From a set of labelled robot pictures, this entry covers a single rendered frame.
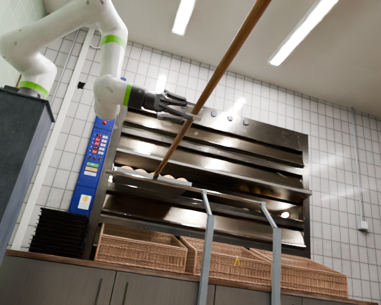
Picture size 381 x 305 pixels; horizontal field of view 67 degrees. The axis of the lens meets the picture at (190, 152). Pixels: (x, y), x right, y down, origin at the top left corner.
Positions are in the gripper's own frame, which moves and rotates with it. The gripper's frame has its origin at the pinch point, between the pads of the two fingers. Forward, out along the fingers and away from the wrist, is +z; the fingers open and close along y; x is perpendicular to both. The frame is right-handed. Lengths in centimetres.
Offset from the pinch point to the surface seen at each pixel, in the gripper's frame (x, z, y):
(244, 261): -87, 68, 48
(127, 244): -86, -9, 50
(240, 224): -137, 86, 15
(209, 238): -76, 39, 38
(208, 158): -138, 50, -39
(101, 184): -136, -36, 6
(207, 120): -136, 43, -77
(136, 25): -115, -42, -140
